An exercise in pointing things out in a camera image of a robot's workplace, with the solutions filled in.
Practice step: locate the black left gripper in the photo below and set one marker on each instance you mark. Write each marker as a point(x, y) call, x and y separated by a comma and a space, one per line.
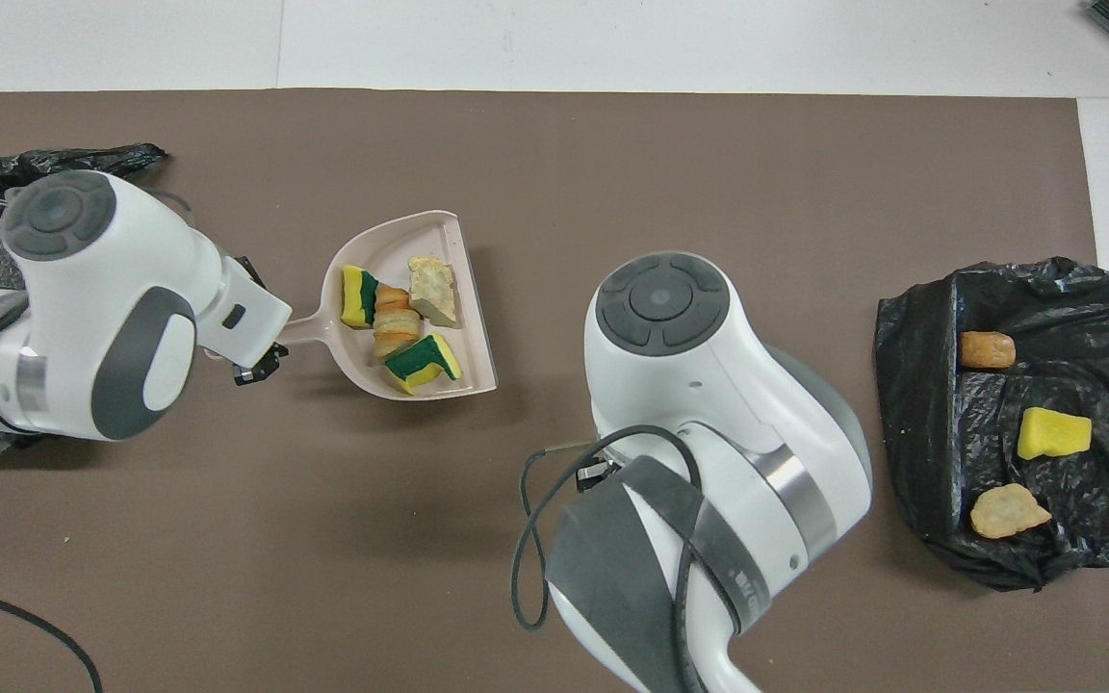
point(261, 371)

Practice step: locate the small yellow green sponge piece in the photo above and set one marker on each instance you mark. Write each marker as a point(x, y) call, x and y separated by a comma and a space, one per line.
point(356, 298)

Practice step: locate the striped orange croissant piece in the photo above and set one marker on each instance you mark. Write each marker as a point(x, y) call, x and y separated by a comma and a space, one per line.
point(432, 289)
point(396, 322)

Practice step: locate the large yellow green sponge piece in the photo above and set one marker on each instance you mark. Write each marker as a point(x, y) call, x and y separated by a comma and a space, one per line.
point(425, 364)

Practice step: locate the beige plastic dustpan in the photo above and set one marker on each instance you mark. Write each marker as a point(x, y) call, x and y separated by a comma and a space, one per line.
point(391, 245)

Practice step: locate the brown bread nugget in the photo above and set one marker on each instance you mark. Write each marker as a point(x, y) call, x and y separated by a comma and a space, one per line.
point(988, 349)

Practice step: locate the pale bread piece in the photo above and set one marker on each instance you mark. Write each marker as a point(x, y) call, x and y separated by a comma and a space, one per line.
point(1007, 512)

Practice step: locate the yellow sponge wedge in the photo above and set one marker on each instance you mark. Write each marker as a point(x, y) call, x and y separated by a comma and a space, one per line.
point(1053, 433)

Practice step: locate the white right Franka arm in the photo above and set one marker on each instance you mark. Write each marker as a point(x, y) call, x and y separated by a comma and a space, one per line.
point(709, 385)

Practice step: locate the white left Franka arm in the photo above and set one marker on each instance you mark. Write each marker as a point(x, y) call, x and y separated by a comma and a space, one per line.
point(131, 289)

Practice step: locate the black bag lined bin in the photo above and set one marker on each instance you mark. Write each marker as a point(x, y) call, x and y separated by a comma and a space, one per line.
point(1094, 327)

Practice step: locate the brown paper table mat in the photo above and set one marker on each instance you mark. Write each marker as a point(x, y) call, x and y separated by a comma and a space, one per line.
point(323, 577)

